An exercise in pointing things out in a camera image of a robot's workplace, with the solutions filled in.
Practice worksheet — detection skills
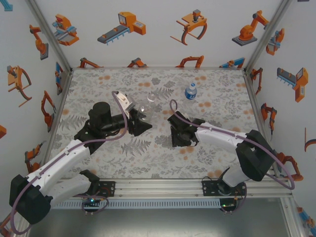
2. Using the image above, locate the aluminium table rear rail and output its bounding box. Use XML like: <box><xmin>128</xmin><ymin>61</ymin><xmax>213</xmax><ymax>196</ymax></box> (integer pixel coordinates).
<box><xmin>71</xmin><ymin>66</ymin><xmax>245</xmax><ymax>71</ymax></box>

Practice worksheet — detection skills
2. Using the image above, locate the clear unlabelled plastic bottle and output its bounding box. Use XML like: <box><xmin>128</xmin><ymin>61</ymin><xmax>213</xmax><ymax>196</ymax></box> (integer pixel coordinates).
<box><xmin>137</xmin><ymin>93</ymin><xmax>159</xmax><ymax>122</ymax></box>

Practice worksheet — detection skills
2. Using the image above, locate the aluminium frame post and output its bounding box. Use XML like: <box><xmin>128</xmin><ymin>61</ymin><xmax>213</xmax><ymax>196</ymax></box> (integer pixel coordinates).
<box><xmin>280</xmin><ymin>197</ymin><xmax>306</xmax><ymax>237</ymax></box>
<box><xmin>243</xmin><ymin>0</ymin><xmax>294</xmax><ymax>75</ymax></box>
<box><xmin>24</xmin><ymin>0</ymin><xmax>74</xmax><ymax>75</ymax></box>

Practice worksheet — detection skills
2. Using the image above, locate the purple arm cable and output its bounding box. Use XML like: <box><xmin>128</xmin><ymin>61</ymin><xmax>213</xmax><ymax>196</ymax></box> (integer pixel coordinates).
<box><xmin>9</xmin><ymin>90</ymin><xmax>129</xmax><ymax>235</ymax></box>
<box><xmin>169</xmin><ymin>99</ymin><xmax>295</xmax><ymax>215</ymax></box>

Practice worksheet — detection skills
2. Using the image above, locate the blue label plastic bottle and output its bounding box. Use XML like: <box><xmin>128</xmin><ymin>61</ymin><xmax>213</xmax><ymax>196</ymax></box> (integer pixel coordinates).
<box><xmin>184</xmin><ymin>82</ymin><xmax>201</xmax><ymax>111</ymax></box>

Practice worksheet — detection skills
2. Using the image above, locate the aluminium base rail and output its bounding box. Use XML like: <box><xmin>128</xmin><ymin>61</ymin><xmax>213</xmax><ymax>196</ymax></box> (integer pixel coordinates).
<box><xmin>71</xmin><ymin>178</ymin><xmax>293</xmax><ymax>199</ymax></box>

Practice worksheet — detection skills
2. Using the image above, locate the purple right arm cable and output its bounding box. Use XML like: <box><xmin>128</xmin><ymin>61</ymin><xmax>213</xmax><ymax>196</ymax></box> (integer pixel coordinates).
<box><xmin>169</xmin><ymin>99</ymin><xmax>295</xmax><ymax>215</ymax></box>

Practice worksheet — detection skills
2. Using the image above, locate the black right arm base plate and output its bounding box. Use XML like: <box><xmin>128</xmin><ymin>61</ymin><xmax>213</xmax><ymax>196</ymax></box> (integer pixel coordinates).
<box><xmin>201</xmin><ymin>181</ymin><xmax>222</xmax><ymax>198</ymax></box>

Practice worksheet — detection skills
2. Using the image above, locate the aluminium table side rail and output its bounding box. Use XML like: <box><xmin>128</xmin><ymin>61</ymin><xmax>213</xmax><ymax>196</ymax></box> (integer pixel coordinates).
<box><xmin>39</xmin><ymin>70</ymin><xmax>75</xmax><ymax>178</ymax></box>
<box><xmin>243</xmin><ymin>71</ymin><xmax>281</xmax><ymax>178</ymax></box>

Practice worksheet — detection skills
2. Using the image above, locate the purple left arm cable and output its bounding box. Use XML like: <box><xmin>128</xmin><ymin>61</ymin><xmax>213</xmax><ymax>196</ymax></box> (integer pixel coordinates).
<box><xmin>9</xmin><ymin>90</ymin><xmax>129</xmax><ymax>235</ymax></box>

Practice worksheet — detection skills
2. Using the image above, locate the white slotted cable duct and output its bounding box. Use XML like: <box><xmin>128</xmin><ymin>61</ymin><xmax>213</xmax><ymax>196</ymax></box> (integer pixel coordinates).
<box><xmin>53</xmin><ymin>198</ymin><xmax>223</xmax><ymax>210</ymax></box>

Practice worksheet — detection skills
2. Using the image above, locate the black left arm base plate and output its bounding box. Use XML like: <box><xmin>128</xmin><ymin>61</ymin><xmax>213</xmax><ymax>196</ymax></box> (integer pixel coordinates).
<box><xmin>97</xmin><ymin>181</ymin><xmax>116</xmax><ymax>198</ymax></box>

